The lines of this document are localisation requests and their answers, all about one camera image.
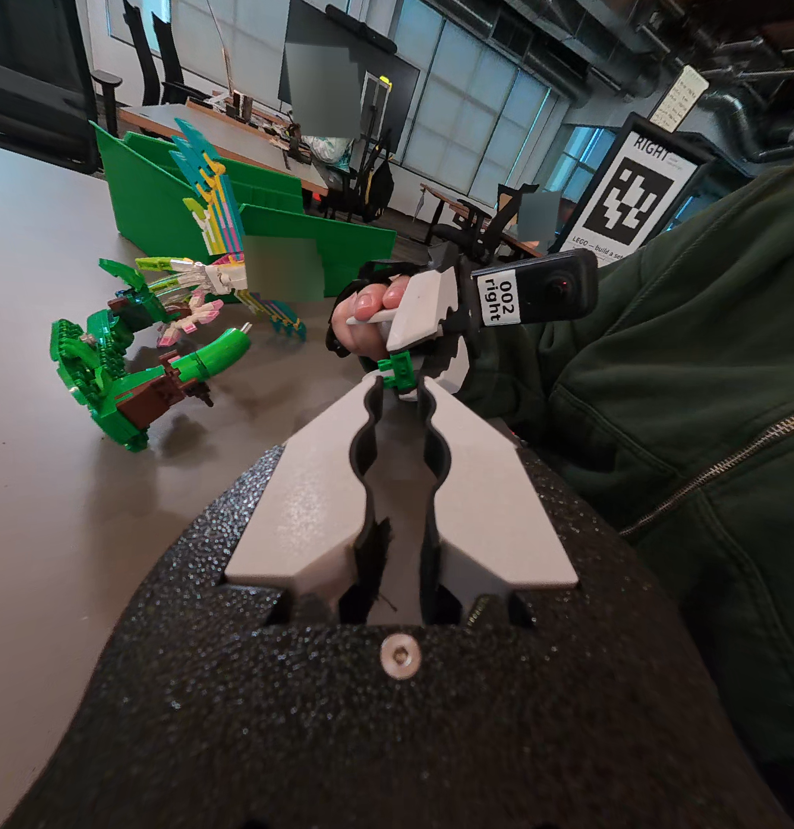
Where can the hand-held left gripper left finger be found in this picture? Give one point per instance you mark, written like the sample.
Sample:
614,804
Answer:
306,505

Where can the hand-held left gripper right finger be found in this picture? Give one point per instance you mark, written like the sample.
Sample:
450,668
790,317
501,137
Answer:
500,518

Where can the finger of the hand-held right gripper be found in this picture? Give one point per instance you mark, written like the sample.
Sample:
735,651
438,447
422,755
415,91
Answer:
452,369
423,311

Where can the small green lego piece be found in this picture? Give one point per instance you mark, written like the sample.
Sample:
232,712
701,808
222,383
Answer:
400,372

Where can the person's right forearm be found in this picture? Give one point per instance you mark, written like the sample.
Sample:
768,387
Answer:
662,311

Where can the colourful lego bird model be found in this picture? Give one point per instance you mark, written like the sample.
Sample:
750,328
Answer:
222,214

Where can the green lego plant model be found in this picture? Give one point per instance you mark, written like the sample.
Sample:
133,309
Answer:
93,369

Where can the person's right hand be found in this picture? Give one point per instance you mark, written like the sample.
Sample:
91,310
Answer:
371,301

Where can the black office chair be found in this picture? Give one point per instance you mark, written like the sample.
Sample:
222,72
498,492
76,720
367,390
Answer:
500,214
174,65
28,84
141,58
371,188

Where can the green plastic bin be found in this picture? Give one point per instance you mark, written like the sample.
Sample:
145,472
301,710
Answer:
351,259
144,201

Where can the black framed marker sign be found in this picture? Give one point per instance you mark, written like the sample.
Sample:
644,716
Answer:
636,194

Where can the white paper sheet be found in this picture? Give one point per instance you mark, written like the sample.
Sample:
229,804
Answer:
680,97

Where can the dark green zip jacket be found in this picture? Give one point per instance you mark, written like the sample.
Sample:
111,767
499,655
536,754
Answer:
727,583

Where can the long wooden table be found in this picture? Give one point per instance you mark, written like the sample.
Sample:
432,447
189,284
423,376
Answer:
241,139

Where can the black video bar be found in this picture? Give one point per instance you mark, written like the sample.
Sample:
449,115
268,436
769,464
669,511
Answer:
364,29

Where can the black wall screen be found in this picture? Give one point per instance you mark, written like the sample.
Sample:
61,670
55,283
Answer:
397,84

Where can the grey ceiling duct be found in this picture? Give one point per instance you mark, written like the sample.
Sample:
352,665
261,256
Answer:
740,116

